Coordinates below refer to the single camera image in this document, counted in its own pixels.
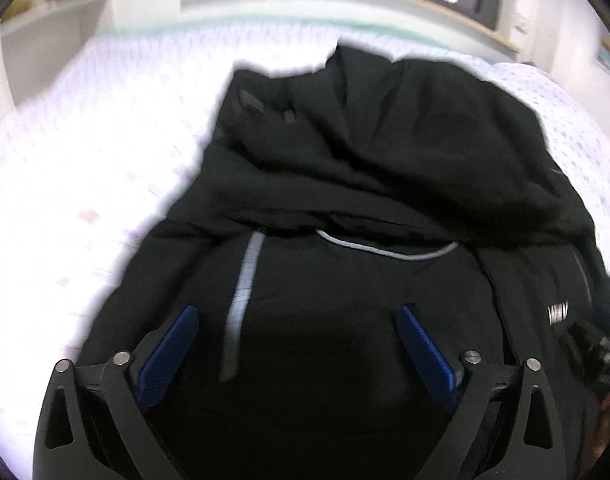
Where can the person's right hand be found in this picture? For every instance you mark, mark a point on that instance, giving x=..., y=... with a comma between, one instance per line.
x=601, y=434

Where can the black hooded jacket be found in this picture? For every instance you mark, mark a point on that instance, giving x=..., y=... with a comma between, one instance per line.
x=325, y=202

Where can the white bookshelf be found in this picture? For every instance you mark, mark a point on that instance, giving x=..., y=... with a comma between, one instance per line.
x=38, y=38

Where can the floral white bed quilt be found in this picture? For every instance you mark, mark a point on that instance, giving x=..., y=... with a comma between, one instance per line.
x=93, y=161

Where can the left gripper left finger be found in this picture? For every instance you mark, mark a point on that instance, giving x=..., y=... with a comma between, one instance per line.
x=92, y=424

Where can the green bed sheet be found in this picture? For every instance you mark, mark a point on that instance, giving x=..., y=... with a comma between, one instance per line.
x=281, y=21

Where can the white wall socket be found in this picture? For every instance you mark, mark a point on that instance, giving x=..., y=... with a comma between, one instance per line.
x=521, y=24

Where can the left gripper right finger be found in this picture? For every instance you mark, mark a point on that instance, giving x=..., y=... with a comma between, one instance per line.
x=504, y=422

